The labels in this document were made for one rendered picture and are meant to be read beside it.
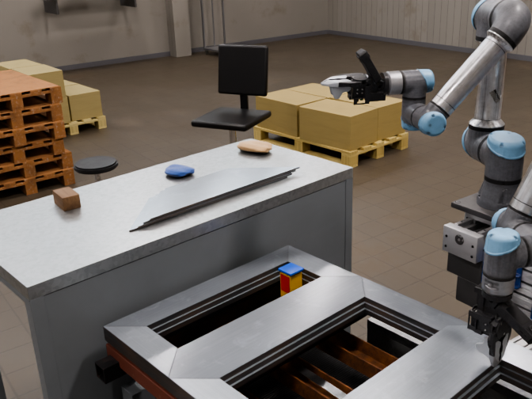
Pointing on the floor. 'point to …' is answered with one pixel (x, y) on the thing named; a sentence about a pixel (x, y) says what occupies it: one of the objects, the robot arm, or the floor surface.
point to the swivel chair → (247, 84)
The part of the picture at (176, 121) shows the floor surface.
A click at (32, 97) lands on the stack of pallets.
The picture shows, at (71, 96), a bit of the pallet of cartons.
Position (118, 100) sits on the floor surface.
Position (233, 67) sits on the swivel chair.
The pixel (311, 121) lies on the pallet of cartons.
